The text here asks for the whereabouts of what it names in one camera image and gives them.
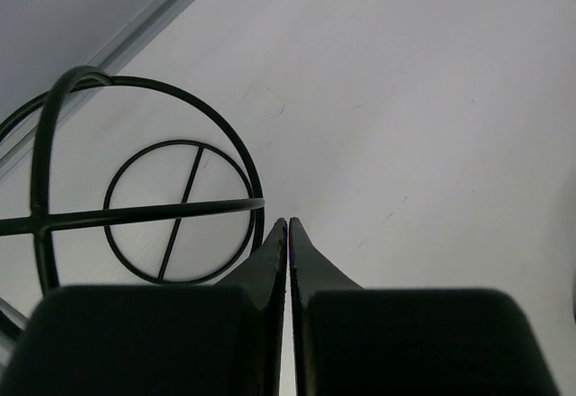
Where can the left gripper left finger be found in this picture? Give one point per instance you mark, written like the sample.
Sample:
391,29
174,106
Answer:
220,339

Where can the black wire hat stand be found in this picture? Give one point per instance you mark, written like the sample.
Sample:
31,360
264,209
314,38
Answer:
41,223

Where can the left frame post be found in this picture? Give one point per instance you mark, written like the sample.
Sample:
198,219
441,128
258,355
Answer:
43,39

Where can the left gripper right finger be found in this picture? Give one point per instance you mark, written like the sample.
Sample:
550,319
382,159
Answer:
349,340

